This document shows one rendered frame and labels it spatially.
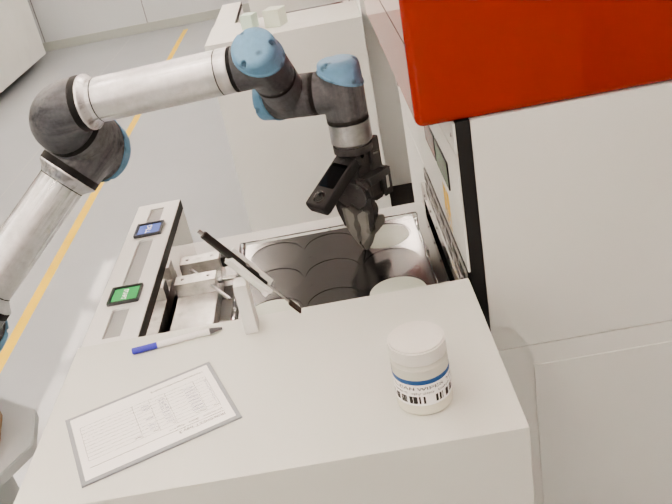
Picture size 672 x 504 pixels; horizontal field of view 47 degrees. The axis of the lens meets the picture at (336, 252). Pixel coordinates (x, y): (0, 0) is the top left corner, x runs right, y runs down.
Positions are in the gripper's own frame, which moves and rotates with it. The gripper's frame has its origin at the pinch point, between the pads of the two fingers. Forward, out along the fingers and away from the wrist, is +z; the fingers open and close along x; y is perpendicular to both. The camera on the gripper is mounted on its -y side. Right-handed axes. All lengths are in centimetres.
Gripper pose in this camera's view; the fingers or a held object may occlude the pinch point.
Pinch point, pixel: (362, 245)
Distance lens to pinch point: 147.8
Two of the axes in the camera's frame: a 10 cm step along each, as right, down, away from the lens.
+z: 1.8, 8.7, 4.7
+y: 6.4, -4.6, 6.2
